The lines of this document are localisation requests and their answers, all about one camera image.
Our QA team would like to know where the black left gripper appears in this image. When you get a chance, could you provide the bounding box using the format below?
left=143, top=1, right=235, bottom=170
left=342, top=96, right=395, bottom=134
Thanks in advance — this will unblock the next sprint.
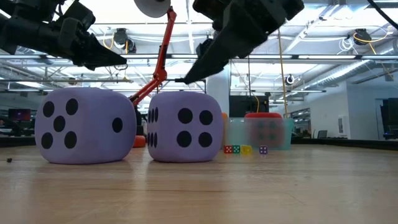
left=57, top=1, right=127, bottom=71

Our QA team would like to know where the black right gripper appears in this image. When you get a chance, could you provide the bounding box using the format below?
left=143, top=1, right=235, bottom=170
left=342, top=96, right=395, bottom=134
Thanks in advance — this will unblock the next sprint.
left=175, top=0, right=280, bottom=85

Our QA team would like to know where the large orange foam die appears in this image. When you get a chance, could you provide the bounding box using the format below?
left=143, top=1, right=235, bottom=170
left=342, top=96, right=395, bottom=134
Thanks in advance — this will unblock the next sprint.
left=221, top=111, right=230, bottom=149

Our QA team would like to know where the large red foam die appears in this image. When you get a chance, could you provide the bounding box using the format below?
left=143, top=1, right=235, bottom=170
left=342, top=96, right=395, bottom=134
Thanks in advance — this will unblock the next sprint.
left=244, top=112, right=284, bottom=149

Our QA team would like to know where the large purple foam die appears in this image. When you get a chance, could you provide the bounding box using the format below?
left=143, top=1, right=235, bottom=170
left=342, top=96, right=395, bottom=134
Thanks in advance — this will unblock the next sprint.
left=146, top=90, right=224, bottom=164
left=34, top=87, right=137, bottom=165

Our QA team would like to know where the red desk lamp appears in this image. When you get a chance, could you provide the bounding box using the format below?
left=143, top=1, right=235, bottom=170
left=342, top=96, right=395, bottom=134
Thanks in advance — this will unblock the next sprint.
left=129, top=0, right=178, bottom=149

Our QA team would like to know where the teal translucent plastic bin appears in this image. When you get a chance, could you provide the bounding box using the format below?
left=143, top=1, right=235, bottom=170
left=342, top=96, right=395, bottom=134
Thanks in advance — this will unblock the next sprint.
left=226, top=117, right=295, bottom=152

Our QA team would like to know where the dark computer monitor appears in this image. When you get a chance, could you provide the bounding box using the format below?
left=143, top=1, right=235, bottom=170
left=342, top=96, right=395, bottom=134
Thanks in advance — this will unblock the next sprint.
left=7, top=108, right=32, bottom=123

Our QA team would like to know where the tall black cabinet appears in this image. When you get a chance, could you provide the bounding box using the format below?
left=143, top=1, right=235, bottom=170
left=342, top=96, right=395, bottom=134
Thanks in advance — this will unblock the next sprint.
left=381, top=98, right=398, bottom=141

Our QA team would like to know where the black ceiling cable reel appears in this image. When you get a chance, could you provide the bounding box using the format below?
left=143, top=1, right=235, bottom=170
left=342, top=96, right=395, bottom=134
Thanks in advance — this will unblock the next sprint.
left=353, top=28, right=373, bottom=46
left=112, top=27, right=137, bottom=54

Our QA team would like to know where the long yellow cable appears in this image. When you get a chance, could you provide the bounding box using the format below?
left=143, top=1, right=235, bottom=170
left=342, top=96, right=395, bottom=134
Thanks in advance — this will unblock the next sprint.
left=277, top=29, right=289, bottom=119

